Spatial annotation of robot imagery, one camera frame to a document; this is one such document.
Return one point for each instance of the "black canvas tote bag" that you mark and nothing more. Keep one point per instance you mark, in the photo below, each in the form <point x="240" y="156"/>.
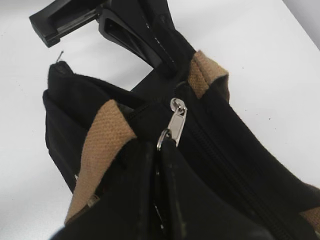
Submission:
<point x="88" y="122"/>

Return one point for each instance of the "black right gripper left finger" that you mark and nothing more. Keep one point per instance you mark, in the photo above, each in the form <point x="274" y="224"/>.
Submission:
<point x="123" y="212"/>

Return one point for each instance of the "silver metal zipper pull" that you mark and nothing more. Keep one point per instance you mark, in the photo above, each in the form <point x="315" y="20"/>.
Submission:
<point x="176" y="124"/>

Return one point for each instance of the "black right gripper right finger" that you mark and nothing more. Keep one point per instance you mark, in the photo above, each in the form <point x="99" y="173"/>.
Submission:
<point x="198" y="201"/>

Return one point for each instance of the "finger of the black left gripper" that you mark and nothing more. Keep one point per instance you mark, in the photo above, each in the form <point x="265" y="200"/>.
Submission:
<point x="156" y="13"/>

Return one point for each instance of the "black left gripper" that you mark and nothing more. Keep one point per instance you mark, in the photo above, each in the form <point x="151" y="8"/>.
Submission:
<point x="126" y="28"/>

